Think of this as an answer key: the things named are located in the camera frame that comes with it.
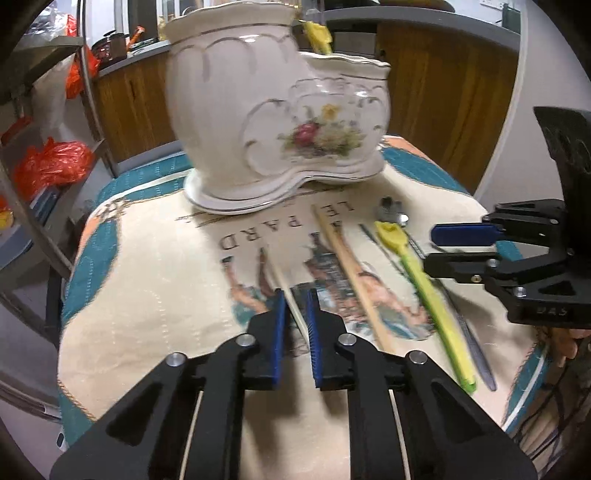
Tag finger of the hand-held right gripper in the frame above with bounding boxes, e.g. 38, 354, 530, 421
424, 251, 567, 301
430, 199, 568, 250

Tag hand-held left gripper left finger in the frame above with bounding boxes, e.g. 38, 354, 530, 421
50, 290, 287, 480

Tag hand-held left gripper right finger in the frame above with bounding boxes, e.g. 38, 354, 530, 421
307, 290, 539, 480

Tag short yellow-green plastic tool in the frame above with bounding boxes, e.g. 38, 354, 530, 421
375, 220, 477, 393

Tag white floral ceramic utensil holder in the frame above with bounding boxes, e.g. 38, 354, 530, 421
163, 0, 392, 200

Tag long yellow-green plastic tool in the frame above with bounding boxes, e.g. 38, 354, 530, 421
302, 21, 333, 56

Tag person's right hand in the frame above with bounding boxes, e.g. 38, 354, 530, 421
549, 328, 583, 367

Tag small round metal tool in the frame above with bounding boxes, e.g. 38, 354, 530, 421
376, 198, 409, 224

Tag printed quilted tablecloth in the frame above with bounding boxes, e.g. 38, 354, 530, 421
58, 134, 555, 480

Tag wooden base cabinets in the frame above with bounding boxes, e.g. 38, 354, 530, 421
92, 21, 522, 195

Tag white ceramic holder saucer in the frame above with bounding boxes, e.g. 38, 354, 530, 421
185, 152, 385, 215

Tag grey kitchen countertop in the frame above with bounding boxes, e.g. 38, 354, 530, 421
95, 0, 527, 75

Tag crumpled red plastic bag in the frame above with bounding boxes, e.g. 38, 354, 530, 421
14, 137, 95, 190

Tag metal shelf rack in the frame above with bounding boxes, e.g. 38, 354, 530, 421
0, 0, 122, 416

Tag white plastic bag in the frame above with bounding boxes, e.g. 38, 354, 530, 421
34, 55, 77, 144

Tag hanging red plastic bag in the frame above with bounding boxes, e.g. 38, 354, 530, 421
65, 14, 100, 100

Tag dark red pressure cooker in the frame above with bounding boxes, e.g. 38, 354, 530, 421
91, 30, 131, 63

